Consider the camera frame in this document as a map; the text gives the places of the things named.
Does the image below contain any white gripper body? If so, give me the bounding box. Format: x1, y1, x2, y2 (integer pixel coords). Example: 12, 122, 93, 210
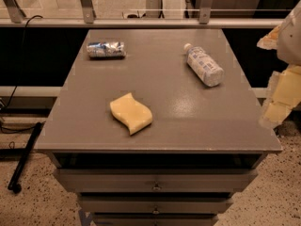
277, 1, 301, 65

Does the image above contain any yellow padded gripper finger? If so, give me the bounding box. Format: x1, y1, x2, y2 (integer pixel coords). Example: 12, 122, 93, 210
259, 64, 301, 129
257, 25, 280, 50

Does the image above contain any clear plastic water bottle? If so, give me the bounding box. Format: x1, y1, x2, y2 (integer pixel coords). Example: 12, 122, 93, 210
183, 43, 224, 88

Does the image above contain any grey drawer cabinet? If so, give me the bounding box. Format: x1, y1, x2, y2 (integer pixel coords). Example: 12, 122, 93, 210
33, 28, 284, 226

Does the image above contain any yellow wavy sponge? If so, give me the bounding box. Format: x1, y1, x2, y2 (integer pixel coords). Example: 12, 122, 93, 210
110, 93, 153, 135

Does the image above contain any crushed silver blue can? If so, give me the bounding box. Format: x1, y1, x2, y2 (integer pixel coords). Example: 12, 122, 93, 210
87, 41, 126, 58

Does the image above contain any top grey drawer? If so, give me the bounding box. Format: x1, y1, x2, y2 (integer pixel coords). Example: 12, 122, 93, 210
54, 169, 258, 193

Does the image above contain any grey drawer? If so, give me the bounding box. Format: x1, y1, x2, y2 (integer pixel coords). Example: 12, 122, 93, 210
54, 169, 258, 193
79, 195, 233, 215
93, 215, 218, 226

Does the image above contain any bottom grey drawer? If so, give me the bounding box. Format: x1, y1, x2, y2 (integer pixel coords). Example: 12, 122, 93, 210
93, 215, 218, 226

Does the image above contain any middle grey drawer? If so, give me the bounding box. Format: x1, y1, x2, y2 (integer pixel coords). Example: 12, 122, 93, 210
79, 195, 233, 215

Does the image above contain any black rod on floor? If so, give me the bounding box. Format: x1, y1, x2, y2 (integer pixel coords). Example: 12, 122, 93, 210
8, 122, 42, 194

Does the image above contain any black cable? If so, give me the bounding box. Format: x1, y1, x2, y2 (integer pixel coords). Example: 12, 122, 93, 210
0, 14, 45, 135

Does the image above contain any metal railing frame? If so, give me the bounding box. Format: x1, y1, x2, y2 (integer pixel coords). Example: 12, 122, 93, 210
0, 0, 283, 28

